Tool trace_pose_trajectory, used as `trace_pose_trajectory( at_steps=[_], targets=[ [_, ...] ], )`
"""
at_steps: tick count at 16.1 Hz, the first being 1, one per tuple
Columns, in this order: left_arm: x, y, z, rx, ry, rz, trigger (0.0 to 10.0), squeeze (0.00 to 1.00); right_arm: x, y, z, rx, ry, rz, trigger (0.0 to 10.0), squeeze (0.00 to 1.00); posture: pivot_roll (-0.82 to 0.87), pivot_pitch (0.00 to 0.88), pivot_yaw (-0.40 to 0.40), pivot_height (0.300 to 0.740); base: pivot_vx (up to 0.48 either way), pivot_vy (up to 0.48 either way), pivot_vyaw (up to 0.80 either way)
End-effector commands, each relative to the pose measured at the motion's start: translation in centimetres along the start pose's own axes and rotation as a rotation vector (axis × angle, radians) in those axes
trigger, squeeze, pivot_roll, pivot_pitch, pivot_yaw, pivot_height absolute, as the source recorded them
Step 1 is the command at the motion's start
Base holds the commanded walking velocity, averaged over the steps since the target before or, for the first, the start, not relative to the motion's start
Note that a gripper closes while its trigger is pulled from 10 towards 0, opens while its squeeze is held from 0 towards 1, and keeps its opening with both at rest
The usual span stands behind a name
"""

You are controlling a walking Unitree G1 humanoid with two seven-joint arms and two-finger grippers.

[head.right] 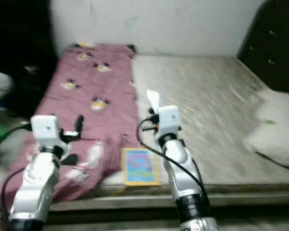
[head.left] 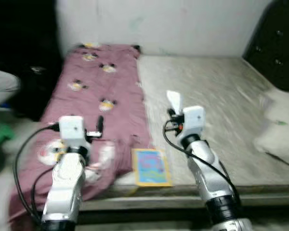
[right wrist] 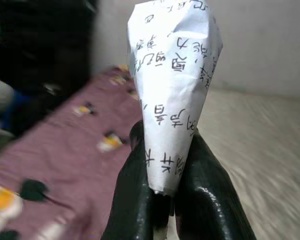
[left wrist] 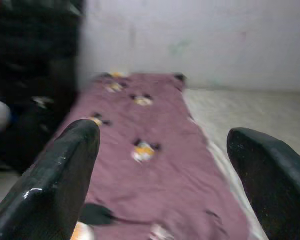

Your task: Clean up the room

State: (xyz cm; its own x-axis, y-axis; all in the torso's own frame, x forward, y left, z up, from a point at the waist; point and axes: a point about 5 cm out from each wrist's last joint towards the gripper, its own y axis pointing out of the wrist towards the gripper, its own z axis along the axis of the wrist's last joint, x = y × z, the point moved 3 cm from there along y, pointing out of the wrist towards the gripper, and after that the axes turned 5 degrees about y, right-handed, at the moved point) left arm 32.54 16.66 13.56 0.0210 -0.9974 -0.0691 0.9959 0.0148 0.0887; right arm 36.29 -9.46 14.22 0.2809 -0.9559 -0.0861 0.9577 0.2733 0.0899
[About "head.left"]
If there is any purple cartoon mouse blanket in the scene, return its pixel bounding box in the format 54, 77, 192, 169
7, 43, 153, 231

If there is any blue yellow children's board book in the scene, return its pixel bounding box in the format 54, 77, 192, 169
131, 148, 173, 188

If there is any white quilted dotted mattress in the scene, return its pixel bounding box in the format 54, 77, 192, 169
81, 54, 289, 212

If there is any black bag with white logo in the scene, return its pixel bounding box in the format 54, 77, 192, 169
0, 0, 64, 122

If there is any person's leg in grey trousers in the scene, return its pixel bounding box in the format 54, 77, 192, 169
0, 67, 21, 108

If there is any dark tufted headboard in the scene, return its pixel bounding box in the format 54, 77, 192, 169
243, 0, 289, 93

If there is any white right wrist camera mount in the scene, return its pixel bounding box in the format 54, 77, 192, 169
182, 106, 206, 139

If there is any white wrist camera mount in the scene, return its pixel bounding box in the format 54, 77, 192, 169
182, 106, 206, 139
59, 115, 92, 155

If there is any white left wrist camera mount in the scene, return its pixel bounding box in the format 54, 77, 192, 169
59, 115, 92, 155

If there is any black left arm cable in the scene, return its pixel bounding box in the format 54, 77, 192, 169
12, 123, 63, 228

